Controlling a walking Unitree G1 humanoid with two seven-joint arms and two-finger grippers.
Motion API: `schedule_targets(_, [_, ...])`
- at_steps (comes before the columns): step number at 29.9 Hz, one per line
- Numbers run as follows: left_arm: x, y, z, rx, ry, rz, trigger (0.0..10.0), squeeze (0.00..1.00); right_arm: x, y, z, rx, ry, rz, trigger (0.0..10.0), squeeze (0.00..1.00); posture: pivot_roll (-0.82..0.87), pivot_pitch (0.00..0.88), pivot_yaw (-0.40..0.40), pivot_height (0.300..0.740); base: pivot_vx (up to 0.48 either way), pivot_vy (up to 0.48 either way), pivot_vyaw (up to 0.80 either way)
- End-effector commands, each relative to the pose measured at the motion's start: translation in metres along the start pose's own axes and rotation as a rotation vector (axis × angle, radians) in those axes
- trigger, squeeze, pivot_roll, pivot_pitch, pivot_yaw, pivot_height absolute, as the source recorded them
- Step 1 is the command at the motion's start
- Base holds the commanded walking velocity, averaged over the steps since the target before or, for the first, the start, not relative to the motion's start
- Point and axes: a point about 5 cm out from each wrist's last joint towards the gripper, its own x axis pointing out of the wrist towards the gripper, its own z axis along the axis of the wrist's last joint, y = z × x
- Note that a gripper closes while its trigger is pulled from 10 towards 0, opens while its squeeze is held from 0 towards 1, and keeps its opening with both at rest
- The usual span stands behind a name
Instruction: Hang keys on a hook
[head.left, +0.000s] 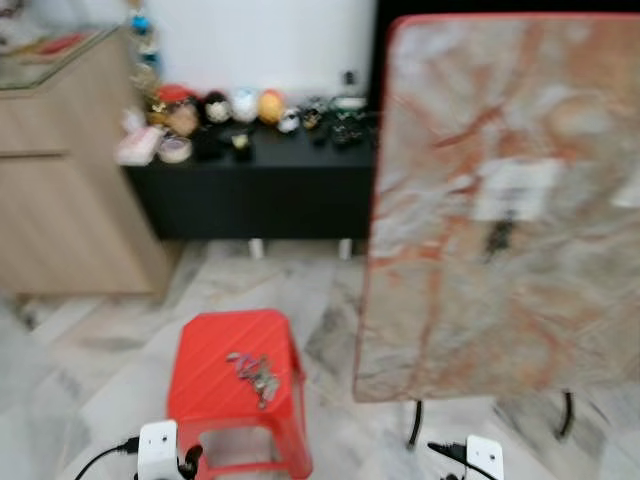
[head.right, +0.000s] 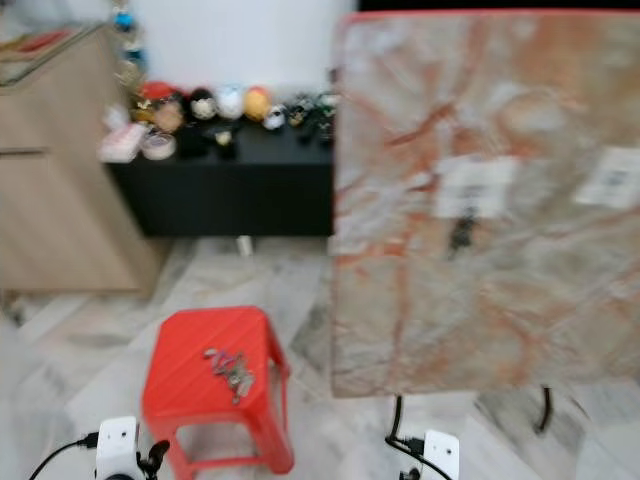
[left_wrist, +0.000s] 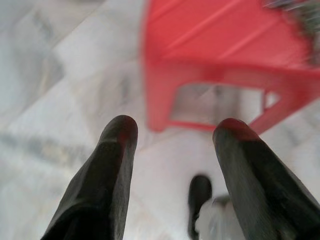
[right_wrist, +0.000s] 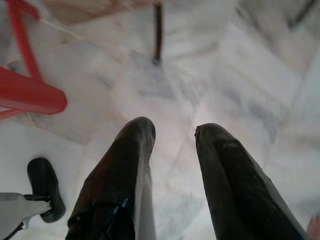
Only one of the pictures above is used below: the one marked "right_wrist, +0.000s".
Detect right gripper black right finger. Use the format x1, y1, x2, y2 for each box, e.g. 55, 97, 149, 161
194, 122, 309, 240

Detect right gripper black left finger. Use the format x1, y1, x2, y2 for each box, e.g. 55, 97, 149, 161
65, 116, 157, 240

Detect robot black right foot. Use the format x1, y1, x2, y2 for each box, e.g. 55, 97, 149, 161
26, 157, 66, 224

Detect robot silver right leg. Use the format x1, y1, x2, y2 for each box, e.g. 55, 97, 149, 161
0, 191, 52, 240

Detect red plastic stool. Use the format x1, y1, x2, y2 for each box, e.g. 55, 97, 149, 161
0, 0, 68, 120

